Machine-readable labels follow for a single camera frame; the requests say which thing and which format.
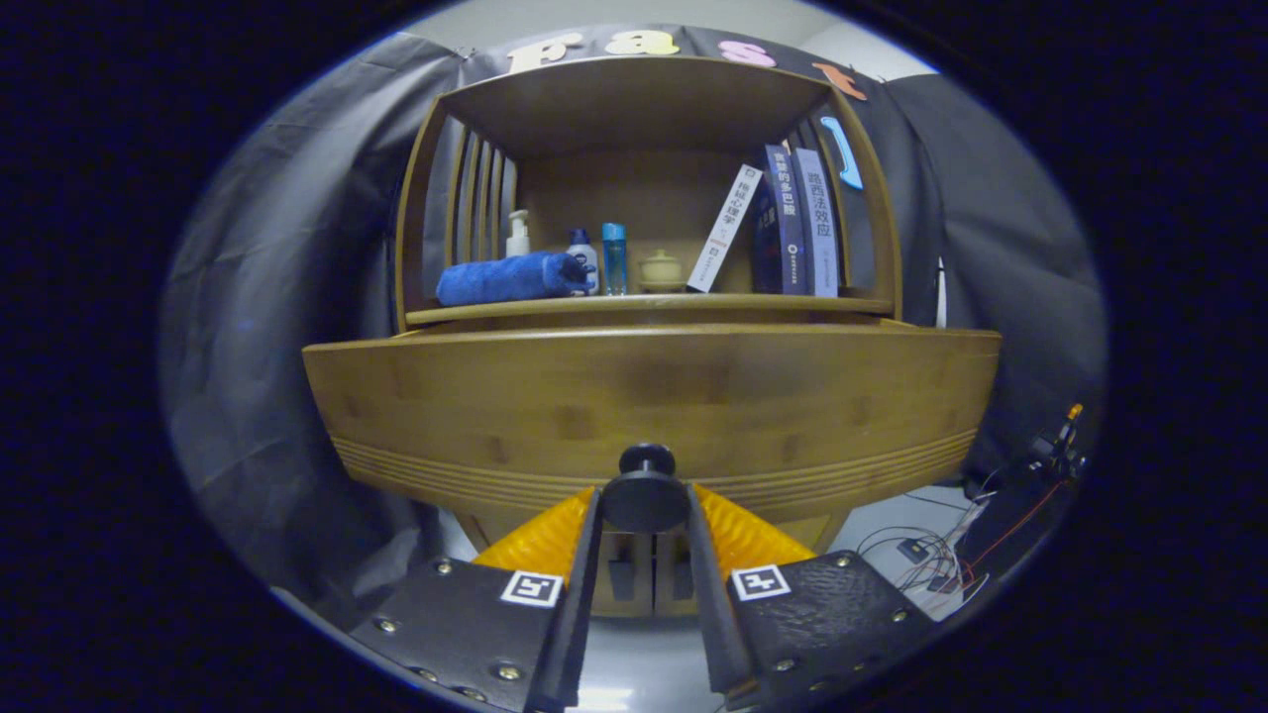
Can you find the dark equipment with orange tip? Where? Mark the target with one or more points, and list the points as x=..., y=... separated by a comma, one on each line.
x=1020, y=505

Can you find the clear blue bottle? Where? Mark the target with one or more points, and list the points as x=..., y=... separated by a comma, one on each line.
x=615, y=262

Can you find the wooden cabinet door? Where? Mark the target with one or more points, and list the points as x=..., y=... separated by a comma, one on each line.
x=621, y=576
x=677, y=576

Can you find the white book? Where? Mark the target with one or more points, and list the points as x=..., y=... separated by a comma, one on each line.
x=725, y=228

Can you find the wooden cabinet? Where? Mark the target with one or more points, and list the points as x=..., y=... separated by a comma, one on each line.
x=634, y=109

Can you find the pale blue book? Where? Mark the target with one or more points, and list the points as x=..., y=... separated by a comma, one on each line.
x=820, y=228

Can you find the wooden drawer with black knob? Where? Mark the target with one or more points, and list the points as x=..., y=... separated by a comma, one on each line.
x=644, y=396

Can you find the dark blue book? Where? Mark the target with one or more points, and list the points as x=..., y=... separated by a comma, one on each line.
x=785, y=228

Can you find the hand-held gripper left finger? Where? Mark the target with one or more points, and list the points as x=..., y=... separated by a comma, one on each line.
x=580, y=614

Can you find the white pump bottle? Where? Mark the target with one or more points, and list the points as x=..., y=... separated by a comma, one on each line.
x=517, y=241

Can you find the wooden countertop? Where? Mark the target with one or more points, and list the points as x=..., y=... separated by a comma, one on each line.
x=693, y=303

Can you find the white bottle with blue cap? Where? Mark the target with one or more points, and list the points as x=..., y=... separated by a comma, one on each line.
x=586, y=253

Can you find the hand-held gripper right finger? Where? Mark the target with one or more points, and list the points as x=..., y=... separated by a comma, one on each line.
x=713, y=614

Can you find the blue folded towel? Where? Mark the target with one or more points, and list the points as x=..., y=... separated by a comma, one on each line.
x=505, y=279

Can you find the beige lidded cup with saucer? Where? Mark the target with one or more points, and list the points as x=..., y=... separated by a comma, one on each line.
x=661, y=271

